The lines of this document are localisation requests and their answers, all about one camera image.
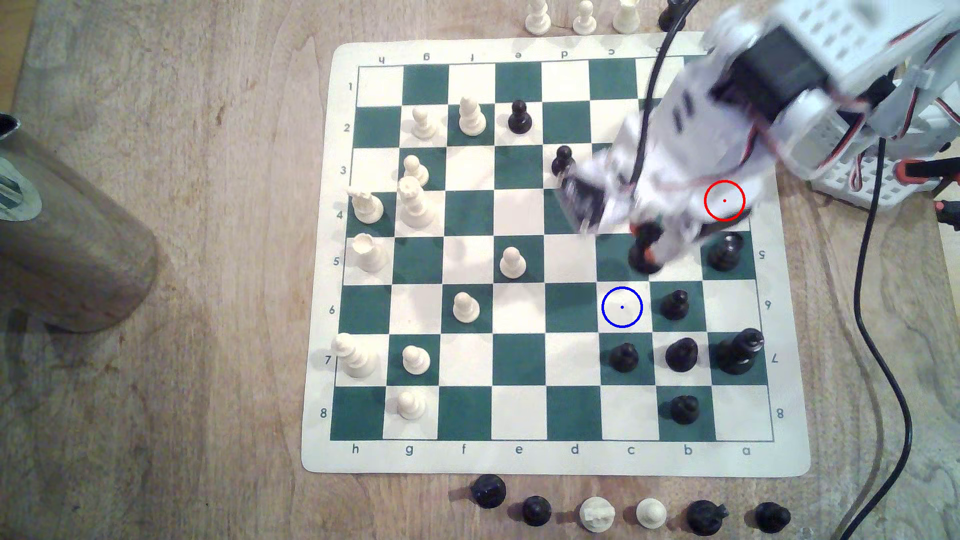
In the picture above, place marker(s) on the tall white chess piece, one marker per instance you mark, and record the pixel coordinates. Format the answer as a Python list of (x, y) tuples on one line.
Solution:
[(537, 19)]

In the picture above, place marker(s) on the grey metal cylinder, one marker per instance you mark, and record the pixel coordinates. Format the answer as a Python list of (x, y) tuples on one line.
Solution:
[(67, 247)]

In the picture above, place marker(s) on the red black clamp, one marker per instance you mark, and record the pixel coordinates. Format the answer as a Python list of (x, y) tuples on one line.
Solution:
[(951, 214)]

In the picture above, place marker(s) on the black chess pawn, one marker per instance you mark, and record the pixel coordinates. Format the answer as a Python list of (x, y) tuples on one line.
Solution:
[(519, 120), (537, 511), (771, 517), (675, 306), (684, 409), (623, 358), (561, 156)]

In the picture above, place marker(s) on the black chess knight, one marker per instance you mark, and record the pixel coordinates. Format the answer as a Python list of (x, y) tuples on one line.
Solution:
[(705, 517)]

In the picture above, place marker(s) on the white perforated base plate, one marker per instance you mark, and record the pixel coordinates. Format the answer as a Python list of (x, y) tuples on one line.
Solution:
[(900, 193)]

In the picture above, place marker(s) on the black chess bishop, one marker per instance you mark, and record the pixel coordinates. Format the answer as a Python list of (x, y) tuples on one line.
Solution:
[(643, 252), (681, 355)]

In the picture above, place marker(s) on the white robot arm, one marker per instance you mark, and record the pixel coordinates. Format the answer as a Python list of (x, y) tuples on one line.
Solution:
[(825, 37)]

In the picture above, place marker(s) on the white chess rook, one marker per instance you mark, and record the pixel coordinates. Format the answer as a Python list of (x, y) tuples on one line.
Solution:
[(370, 255), (626, 16)]

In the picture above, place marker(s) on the green white chess mat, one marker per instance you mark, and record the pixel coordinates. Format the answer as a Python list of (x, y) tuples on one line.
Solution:
[(525, 210)]

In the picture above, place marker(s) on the black chess queen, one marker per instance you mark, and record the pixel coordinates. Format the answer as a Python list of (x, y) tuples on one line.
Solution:
[(738, 352)]

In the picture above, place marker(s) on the white chess queen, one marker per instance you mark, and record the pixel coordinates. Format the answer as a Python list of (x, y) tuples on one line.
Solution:
[(415, 206)]

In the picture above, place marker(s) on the black chess piece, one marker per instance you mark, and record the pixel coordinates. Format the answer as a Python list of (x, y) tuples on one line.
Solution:
[(667, 19), (488, 492)]

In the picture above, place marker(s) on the white chess pawn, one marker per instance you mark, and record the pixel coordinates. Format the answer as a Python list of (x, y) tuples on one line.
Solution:
[(466, 308), (513, 264), (584, 21), (424, 124), (416, 361), (651, 514), (415, 172), (411, 406)]

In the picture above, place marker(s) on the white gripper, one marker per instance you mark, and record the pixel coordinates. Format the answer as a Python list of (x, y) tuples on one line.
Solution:
[(672, 235)]

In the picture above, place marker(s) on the orange black clamp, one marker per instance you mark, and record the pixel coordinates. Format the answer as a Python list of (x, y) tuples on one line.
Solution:
[(913, 171)]

